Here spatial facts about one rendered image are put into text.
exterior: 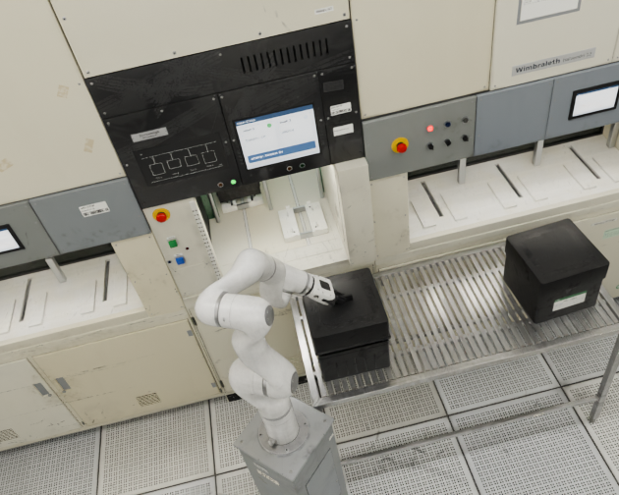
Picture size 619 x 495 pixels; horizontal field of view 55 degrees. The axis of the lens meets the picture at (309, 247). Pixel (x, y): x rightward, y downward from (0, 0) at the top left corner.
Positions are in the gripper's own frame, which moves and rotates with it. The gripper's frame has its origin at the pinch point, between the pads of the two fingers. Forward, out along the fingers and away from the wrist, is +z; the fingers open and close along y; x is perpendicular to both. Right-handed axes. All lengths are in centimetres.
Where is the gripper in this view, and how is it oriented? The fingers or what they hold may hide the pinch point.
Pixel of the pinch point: (339, 297)
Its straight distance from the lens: 226.6
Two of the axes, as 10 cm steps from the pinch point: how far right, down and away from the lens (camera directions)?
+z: 7.9, 3.4, 5.2
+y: -1.8, -6.7, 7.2
